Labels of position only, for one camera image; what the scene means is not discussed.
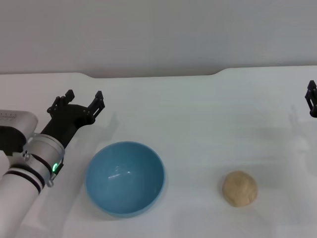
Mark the beige egg yolk pastry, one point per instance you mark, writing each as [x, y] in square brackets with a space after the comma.
[239, 189]

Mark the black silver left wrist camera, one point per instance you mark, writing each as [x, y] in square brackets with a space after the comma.
[15, 124]

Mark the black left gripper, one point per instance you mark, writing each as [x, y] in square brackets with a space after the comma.
[67, 116]

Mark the blue bowl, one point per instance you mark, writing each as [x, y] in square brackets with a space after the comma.
[123, 178]

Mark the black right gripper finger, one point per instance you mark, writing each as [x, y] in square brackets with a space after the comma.
[312, 99]

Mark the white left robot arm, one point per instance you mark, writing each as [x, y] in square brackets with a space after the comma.
[22, 178]

